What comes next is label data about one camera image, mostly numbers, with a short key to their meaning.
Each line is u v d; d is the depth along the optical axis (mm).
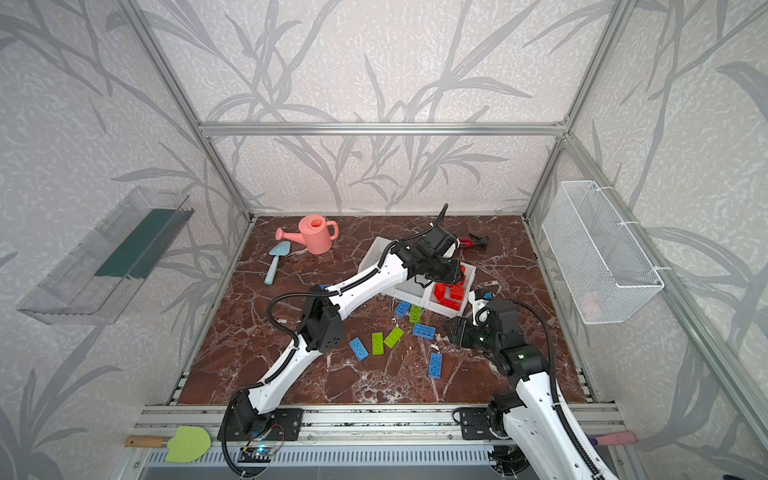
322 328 579
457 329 705
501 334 589
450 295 963
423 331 887
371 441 722
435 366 818
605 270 617
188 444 710
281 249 1079
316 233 1021
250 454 722
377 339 884
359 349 866
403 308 935
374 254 1031
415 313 927
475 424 733
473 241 1120
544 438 559
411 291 953
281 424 729
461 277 866
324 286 607
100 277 645
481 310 701
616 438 702
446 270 788
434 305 921
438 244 710
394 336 887
